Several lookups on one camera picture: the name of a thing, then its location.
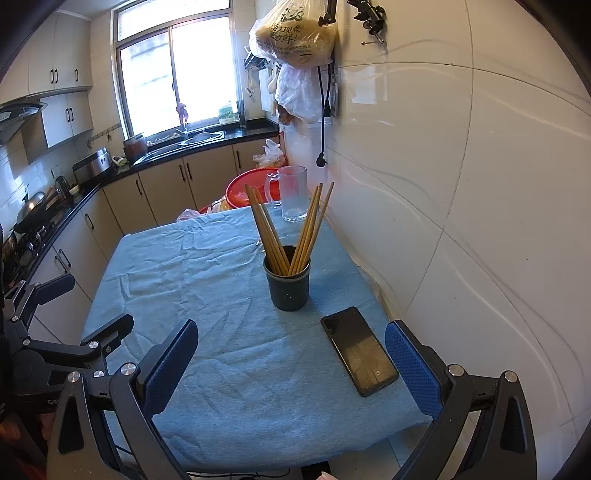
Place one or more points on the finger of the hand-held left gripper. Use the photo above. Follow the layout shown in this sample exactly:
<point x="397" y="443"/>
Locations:
<point x="115" y="332"/>
<point x="48" y="290"/>

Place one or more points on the black wok with lid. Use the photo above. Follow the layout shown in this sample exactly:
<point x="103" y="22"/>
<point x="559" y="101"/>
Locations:
<point x="34" y="214"/>

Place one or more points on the pink plastic bag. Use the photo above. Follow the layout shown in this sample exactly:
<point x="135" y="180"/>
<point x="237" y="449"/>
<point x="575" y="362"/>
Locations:
<point x="189" y="215"/>

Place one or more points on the clear plastic bag with food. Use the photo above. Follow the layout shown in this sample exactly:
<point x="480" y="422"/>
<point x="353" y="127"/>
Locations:
<point x="271" y="154"/>

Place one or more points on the range hood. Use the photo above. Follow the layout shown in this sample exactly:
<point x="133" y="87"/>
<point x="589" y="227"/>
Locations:
<point x="18" y="117"/>

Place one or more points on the beige base cabinets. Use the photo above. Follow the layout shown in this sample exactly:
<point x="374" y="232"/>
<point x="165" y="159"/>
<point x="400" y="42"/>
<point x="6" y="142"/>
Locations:
<point x="152" y="189"/>

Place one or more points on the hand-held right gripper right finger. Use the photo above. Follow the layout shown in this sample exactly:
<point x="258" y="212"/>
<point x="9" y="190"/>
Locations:
<point x="411" y="364"/>

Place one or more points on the hanging cutting board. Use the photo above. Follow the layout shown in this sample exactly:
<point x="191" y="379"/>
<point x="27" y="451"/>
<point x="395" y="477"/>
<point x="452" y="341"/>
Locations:
<point x="267" y="90"/>

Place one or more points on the metal kettle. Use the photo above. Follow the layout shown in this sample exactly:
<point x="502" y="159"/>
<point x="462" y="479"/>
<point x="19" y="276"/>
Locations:
<point x="63" y="185"/>

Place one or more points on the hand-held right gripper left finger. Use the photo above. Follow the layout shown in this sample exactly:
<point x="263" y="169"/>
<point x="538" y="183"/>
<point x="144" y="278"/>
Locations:
<point x="171" y="364"/>

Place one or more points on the steel sink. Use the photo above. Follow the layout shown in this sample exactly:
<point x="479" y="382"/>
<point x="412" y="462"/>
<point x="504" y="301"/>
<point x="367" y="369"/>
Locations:
<point x="184" y="141"/>

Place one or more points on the dark green cup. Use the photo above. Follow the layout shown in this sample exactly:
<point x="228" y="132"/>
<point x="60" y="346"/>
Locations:
<point x="286" y="290"/>

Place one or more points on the black smartphone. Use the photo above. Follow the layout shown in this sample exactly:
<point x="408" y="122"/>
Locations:
<point x="360" y="350"/>

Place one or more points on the dark upright pipe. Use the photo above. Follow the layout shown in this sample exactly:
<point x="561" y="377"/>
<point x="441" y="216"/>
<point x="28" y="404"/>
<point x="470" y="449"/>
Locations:
<point x="243" y="115"/>

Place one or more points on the kitchen window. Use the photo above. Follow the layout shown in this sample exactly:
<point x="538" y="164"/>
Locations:
<point x="184" y="74"/>

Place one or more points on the steel rice cooker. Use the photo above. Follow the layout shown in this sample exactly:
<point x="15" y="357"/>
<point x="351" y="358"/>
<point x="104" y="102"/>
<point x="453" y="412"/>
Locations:
<point x="92" y="165"/>

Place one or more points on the beige upper cabinets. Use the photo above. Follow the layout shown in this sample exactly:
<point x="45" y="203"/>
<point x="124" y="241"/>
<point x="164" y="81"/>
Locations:
<point x="51" y="69"/>

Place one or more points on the white hanging plastic bag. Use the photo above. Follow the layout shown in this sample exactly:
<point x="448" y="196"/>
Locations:
<point x="300" y="92"/>

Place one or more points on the gas stove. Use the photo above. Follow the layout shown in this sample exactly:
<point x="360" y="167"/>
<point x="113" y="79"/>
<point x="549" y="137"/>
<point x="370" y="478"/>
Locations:
<point x="32" y="244"/>

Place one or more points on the glass mug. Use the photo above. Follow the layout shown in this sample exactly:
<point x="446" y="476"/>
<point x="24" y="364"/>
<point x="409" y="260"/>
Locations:
<point x="293" y="194"/>

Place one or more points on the black kitchen countertop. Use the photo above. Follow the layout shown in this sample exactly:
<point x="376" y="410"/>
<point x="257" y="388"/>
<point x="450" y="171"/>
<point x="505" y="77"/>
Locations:
<point x="115" y="173"/>

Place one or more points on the hanging bag of bread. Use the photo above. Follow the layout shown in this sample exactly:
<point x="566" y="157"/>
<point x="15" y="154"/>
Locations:
<point x="295" y="37"/>

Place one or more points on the purple hanging cloth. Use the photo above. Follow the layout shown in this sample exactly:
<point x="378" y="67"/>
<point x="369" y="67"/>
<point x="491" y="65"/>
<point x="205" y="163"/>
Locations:
<point x="183" y="111"/>

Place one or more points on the blue tablecloth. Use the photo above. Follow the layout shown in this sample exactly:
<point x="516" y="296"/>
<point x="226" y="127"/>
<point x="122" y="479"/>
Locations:
<point x="231" y="346"/>

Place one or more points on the red plastic basin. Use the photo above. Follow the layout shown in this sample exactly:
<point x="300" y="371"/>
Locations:
<point x="242" y="191"/>

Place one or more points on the bunch of wooden chopsticks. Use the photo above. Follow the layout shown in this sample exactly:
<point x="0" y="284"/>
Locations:
<point x="270" y="240"/>

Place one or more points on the wall socket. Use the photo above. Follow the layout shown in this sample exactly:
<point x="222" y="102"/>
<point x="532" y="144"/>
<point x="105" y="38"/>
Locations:
<point x="334" y="92"/>

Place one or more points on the black clamp mount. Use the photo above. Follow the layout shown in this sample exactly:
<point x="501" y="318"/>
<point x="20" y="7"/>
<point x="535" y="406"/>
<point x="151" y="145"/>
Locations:
<point x="369" y="18"/>
<point x="327" y="11"/>

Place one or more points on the brown pot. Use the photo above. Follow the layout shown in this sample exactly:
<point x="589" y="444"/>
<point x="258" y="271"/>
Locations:
<point x="134" y="147"/>

